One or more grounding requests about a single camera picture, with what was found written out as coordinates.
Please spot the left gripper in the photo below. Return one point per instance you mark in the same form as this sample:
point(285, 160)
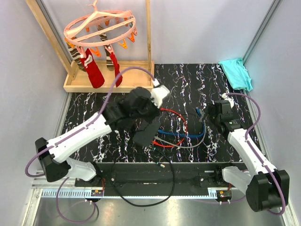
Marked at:
point(156, 112)

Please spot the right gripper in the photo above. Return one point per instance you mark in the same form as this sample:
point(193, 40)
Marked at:
point(209, 109)

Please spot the black network switch box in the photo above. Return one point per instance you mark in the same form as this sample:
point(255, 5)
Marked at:
point(146, 133)

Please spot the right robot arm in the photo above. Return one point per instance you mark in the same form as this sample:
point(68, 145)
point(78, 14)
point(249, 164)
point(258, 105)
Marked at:
point(264, 186)

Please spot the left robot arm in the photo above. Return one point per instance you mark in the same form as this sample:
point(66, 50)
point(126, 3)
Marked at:
point(55, 159)

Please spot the black marbled mat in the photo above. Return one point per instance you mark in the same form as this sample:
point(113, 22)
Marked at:
point(192, 86)

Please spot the teal folded cloth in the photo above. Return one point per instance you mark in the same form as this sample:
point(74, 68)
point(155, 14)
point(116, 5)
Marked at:
point(237, 74)

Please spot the red sock right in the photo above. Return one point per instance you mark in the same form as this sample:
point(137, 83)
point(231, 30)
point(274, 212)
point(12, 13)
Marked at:
point(116, 69)

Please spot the red sock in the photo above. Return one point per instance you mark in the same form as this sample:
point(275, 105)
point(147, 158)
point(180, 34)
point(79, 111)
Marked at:
point(116, 69)
point(94, 74)

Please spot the red sock left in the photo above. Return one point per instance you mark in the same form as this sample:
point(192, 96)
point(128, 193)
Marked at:
point(94, 74)

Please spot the striped brown sock right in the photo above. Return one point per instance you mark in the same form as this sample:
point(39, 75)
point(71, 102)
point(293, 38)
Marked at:
point(109, 62)

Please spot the striped brown sock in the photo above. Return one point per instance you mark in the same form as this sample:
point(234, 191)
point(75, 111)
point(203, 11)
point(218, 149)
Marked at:
point(109, 62)
point(75, 56)

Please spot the striped brown sock left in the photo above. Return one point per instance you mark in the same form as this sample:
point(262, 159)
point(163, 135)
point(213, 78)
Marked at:
point(75, 56)

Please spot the pink round clip hanger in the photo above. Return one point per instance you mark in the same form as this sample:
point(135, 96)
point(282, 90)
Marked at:
point(101, 29)

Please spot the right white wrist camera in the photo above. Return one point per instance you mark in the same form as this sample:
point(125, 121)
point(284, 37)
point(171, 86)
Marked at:
point(229, 99)

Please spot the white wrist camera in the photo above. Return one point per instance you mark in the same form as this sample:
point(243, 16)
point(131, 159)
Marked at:
point(229, 99)
point(158, 93)

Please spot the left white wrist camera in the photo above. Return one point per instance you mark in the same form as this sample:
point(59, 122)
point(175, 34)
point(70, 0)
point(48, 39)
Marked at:
point(158, 93)

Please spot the wooden rack frame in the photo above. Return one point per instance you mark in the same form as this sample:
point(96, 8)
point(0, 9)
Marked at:
point(135, 73)

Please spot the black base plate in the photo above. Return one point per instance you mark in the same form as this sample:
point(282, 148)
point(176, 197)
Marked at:
point(184, 179)

